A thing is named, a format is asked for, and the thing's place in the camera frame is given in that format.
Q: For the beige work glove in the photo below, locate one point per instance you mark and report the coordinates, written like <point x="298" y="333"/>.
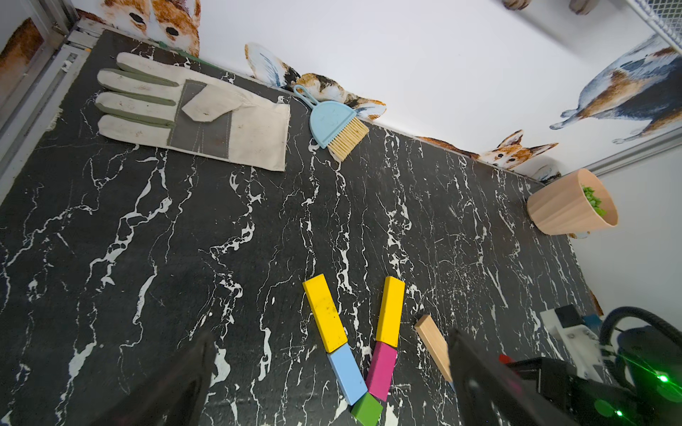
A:
<point x="152" y="104"/>

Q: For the small light blue block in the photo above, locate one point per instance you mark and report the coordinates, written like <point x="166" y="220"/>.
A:
<point x="348" y="374"/>

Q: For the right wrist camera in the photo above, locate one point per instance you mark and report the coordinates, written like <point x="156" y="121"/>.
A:
<point x="567" y="325"/>

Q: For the pink pot with greens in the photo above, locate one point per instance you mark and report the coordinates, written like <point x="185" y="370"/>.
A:
<point x="575" y="204"/>

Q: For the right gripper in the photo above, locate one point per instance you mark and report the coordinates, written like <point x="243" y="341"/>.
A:
<point x="647" y="358"/>

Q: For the long yellow block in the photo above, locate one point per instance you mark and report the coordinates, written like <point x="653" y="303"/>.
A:
<point x="389" y="322"/>

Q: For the long natural wood block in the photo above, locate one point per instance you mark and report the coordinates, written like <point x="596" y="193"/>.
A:
<point x="435" y="344"/>

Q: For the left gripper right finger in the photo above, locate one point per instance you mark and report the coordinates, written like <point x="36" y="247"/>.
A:
<point x="486" y="389"/>

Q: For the short yellow block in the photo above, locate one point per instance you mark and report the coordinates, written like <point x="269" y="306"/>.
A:
<point x="325" y="313"/>

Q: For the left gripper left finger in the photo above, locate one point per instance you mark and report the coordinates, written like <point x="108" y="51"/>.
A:
<point x="173" y="395"/>

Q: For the small green block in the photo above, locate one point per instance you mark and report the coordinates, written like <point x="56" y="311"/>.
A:
<point x="367" y="410"/>

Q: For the magenta rectangular block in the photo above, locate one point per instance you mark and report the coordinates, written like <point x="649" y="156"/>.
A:
<point x="381" y="370"/>

